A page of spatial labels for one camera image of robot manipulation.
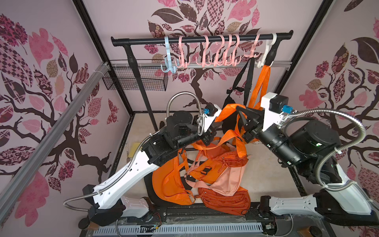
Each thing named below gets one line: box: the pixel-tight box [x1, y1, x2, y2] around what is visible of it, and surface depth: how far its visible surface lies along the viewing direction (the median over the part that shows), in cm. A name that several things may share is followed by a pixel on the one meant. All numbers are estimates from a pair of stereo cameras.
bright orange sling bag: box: [248, 64, 271, 111], surface depth 63 cm
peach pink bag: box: [185, 158, 246, 197], surface depth 80 cm
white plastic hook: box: [257, 33, 278, 68], surface depth 57 cm
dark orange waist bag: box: [194, 187, 252, 216], surface depth 76 cm
